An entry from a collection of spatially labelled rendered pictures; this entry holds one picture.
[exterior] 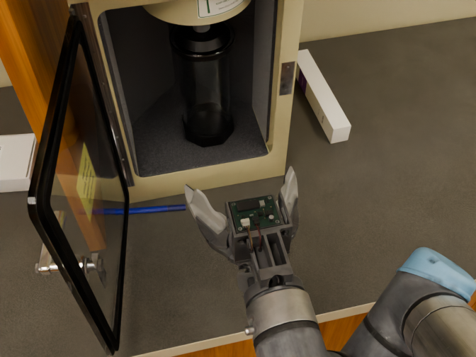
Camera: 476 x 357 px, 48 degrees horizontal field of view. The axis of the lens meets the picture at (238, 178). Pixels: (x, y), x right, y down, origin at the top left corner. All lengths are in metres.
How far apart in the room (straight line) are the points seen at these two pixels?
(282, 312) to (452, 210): 0.59
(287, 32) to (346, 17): 0.62
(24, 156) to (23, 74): 0.46
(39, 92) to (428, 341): 0.53
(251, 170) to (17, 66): 0.51
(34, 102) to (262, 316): 0.39
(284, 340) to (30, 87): 0.43
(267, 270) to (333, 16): 0.93
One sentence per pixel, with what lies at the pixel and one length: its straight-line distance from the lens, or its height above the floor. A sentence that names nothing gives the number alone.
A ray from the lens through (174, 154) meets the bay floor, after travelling 1.02.
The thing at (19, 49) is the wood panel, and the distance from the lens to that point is 0.68.
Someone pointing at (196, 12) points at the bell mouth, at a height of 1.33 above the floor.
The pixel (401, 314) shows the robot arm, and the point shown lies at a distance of 0.59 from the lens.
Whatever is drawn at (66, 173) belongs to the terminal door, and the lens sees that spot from 0.62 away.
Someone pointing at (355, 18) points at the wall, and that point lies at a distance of 1.45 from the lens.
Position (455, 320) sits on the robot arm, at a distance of 0.54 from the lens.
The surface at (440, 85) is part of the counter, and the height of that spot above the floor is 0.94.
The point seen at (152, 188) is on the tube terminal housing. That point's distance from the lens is 1.02.
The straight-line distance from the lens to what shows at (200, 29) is 0.88.
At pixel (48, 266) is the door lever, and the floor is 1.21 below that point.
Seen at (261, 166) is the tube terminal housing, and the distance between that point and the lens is 1.04.
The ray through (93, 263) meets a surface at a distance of 0.68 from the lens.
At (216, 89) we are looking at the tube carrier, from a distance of 0.93.
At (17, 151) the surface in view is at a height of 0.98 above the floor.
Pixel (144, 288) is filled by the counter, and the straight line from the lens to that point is 0.95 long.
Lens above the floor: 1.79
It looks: 52 degrees down
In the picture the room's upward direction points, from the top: straight up
